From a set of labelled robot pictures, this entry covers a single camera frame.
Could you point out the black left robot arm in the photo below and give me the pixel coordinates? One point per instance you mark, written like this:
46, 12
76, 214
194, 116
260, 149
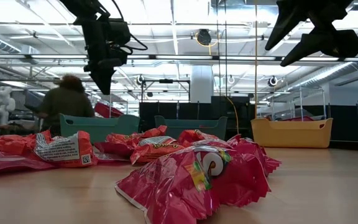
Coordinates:
82, 7

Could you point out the red Skittles candy pack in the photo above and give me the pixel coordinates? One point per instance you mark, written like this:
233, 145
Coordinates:
194, 137
259, 155
172, 186

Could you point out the white building column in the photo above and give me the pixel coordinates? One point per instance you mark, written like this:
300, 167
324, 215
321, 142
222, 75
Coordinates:
201, 84

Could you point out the black metal gantry frame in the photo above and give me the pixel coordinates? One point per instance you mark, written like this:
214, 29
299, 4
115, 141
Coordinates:
166, 81

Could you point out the red plastic tote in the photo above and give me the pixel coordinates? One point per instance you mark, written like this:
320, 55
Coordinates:
107, 111

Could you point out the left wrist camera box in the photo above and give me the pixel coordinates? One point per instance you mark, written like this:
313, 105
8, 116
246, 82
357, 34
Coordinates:
120, 31

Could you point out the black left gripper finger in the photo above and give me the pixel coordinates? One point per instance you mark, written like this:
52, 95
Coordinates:
108, 77
98, 79

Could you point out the slate blue plastic bin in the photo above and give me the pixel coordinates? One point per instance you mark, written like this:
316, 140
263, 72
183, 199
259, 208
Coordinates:
197, 127

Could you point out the red flat object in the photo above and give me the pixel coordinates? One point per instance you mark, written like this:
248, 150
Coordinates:
297, 118

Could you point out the pink Twizzlers candy pack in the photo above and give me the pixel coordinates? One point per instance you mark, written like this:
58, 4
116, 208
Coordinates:
110, 151

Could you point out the white robot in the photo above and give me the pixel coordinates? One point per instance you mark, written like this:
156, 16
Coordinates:
2, 104

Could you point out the black partition panel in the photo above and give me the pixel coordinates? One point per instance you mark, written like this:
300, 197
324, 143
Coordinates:
343, 121
166, 110

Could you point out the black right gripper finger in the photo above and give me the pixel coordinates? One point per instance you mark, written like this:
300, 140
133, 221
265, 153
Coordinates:
331, 43
287, 18

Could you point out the yellow plastic bin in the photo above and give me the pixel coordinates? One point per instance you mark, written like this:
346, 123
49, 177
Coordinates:
291, 133

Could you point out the person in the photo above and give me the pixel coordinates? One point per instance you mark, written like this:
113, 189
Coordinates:
65, 102

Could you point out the red Twizzlers candy pack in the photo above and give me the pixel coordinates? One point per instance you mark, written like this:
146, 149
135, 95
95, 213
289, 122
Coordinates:
5, 161

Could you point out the teal green plastic bin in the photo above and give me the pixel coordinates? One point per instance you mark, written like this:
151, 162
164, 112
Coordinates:
104, 129

